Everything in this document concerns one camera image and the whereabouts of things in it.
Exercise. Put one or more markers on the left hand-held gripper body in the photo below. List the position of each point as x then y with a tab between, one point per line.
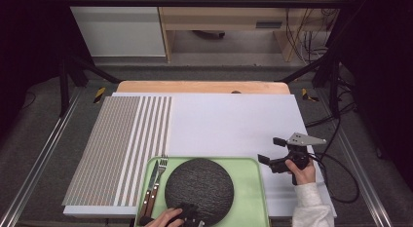
188	222

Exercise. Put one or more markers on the person's right hand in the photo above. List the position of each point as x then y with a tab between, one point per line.
305	176

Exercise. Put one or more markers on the light green tray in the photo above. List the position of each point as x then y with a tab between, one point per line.
250	194

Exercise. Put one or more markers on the light wooden desk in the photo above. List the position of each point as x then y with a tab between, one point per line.
220	17

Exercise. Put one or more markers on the yellow black tape piece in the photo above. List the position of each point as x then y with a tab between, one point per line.
307	95
99	94

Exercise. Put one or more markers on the person's left hand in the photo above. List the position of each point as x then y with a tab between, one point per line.
164	218

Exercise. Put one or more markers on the striped beige placemat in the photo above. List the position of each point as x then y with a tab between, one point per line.
110	149

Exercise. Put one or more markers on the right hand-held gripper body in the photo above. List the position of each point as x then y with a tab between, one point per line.
299	154

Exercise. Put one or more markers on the white cabinet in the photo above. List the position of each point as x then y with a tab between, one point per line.
117	25

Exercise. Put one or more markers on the white striped tablecloth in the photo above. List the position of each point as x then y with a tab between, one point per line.
227	123

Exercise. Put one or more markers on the wooden table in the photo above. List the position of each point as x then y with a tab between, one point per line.
195	86

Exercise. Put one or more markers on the black frame crossbar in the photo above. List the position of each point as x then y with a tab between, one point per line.
195	3

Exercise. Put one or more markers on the dark curtain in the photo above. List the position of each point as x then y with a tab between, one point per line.
383	74
26	42

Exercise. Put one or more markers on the aluminium rail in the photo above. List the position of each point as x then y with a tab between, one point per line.
363	175
39	158

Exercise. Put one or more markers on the black textured round plate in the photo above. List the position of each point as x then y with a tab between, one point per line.
201	184

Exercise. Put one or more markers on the black metal stand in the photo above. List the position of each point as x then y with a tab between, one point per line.
65	87
333	87

